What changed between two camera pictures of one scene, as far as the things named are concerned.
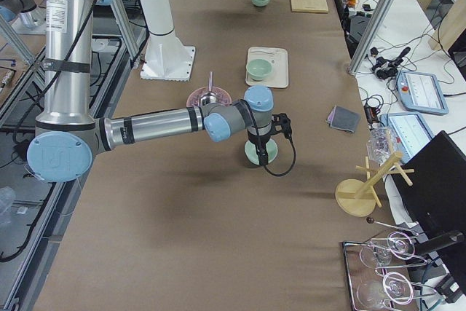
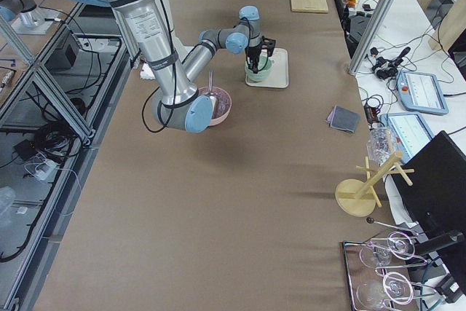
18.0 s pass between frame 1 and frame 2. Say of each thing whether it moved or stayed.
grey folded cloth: stayed
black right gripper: moved
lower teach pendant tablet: stayed
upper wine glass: stayed
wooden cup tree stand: stayed
